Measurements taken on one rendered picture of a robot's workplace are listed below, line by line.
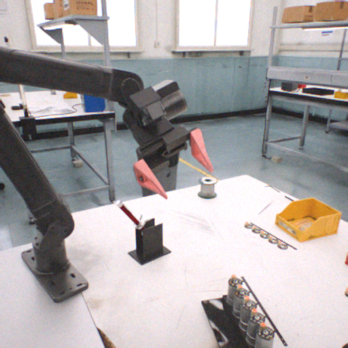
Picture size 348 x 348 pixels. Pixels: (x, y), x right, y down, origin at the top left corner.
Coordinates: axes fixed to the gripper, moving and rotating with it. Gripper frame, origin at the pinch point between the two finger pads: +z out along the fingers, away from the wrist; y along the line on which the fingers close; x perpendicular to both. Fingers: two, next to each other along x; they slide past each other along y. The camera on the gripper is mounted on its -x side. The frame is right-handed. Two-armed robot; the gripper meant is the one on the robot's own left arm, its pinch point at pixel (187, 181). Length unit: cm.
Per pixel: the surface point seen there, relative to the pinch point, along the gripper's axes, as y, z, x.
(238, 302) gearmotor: -3.7, 20.3, 7.4
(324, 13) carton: 228, -139, 131
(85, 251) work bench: -23.1, -9.1, 22.9
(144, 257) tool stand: -12.4, 0.4, 21.1
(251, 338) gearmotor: -5.6, 25.6, 5.7
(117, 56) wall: 112, -354, 257
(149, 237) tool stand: -9.3, -1.8, 18.1
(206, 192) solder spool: 15.2, -14.2, 41.2
